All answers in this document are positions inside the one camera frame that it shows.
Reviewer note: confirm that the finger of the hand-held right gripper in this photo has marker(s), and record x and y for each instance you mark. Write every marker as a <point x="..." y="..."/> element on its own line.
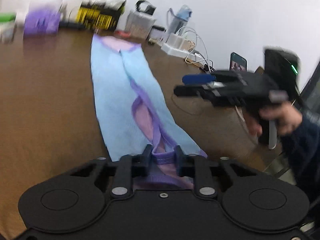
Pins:
<point x="187" y="90"/>
<point x="195" y="78"/>

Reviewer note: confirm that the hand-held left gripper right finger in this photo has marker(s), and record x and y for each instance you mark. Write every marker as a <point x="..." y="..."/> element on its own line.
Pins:
<point x="178" y="161"/>

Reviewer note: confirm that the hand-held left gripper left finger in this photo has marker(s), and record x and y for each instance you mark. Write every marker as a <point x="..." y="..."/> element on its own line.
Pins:
<point x="147" y="158"/>

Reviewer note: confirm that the pastel blue purple pants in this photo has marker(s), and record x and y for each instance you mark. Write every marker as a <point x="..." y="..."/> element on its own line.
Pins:
<point x="117" y="92"/>

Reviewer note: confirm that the person's right forearm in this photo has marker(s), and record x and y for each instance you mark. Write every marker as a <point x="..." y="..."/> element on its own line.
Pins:
<point x="302" y="150"/>

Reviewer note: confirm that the person's right hand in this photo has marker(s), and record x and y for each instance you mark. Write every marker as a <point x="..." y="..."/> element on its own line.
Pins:
<point x="285" y="120"/>

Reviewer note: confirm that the black smartphone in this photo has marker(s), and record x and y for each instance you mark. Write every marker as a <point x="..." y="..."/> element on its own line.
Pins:
<point x="237" y="62"/>

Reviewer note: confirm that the white power strip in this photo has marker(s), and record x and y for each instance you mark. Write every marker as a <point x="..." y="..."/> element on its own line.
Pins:
<point x="175" y="50"/>

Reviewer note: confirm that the white charger plug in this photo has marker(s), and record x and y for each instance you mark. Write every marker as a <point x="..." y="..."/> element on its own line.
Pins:
<point x="182" y="42"/>
<point x="172" y="40"/>

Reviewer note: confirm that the small jar black lid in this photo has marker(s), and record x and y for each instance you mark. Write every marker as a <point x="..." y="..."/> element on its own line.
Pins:
<point x="158" y="33"/>

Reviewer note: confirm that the blue water bottle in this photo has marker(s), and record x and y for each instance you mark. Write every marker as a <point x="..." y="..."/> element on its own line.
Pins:
<point x="180" y="17"/>

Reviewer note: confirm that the white box with headphones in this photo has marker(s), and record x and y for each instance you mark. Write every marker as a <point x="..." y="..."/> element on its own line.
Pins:
<point x="140" y="26"/>

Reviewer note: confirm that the black watch on stand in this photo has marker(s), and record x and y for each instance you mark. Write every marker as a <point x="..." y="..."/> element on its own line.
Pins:
<point x="148" y="9"/>

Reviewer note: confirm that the red lighter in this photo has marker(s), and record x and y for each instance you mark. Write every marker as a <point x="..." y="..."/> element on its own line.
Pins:
<point x="122" y="33"/>

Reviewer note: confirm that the black yellow box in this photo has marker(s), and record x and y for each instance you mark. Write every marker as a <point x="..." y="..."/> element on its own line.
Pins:
<point x="100" y="17"/>

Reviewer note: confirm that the purple tissue pack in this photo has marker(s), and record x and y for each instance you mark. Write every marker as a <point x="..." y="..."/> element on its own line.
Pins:
<point x="41" y="22"/>

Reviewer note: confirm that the green box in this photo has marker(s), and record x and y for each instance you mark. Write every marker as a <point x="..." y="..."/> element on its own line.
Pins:
<point x="7" y="17"/>

